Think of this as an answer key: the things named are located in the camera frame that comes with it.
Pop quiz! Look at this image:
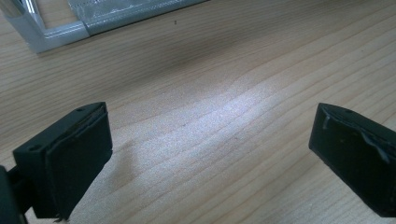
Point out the silver metal shoe rack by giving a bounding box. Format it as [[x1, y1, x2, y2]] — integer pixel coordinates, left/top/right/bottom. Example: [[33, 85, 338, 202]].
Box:
[[0, 0, 210, 55]]

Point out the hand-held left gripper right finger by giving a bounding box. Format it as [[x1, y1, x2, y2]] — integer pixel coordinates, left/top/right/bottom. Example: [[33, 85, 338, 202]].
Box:
[[307, 102, 396, 218]]

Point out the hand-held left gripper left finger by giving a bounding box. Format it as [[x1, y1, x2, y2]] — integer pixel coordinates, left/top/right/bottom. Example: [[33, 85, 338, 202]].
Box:
[[12, 101, 114, 222]]

